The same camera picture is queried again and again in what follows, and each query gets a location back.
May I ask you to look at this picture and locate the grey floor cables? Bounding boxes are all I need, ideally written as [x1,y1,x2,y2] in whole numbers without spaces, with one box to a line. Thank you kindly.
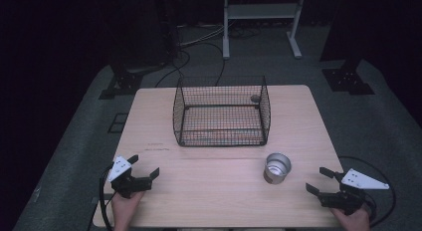
[178,22,228,48]

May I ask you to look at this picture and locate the person's right hand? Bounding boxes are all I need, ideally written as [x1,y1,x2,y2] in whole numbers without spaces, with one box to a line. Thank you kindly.
[329,205,371,231]

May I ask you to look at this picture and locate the black wire mesh basket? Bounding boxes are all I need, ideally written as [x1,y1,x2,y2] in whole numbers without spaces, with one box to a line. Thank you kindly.
[172,75,272,147]

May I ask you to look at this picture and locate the black stand base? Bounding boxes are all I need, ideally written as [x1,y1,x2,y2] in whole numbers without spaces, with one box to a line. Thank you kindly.
[99,66,144,101]
[321,58,376,96]

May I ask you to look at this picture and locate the black floor cable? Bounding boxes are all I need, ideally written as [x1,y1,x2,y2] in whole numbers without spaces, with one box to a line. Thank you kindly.
[180,41,227,87]
[153,50,192,89]

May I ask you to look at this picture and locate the white metal stand frame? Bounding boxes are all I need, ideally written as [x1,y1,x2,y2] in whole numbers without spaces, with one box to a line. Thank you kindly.
[222,0,307,60]

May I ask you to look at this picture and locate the silver metal cup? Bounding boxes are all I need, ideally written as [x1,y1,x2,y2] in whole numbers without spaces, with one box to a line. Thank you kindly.
[263,152,293,185]

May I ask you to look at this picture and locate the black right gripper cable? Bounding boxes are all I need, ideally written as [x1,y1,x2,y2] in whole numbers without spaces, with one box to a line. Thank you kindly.
[337,155,397,228]

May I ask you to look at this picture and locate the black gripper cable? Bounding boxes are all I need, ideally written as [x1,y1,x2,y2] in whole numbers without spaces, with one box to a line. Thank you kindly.
[99,163,115,231]
[337,155,397,228]

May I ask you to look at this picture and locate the person's left hand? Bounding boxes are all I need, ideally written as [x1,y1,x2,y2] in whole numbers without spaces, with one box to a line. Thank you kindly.
[110,190,145,231]

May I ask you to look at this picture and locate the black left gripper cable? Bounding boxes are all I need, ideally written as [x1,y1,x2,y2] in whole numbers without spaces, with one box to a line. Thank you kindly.
[99,163,115,231]

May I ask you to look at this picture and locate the black rectangular floor frame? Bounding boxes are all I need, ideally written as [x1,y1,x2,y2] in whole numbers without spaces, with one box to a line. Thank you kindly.
[106,113,129,134]

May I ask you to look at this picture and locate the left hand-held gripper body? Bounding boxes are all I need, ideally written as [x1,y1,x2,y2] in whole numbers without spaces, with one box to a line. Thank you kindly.
[107,155,153,199]

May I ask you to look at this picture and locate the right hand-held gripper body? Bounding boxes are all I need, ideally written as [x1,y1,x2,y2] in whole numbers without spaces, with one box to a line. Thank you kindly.
[317,168,390,215]

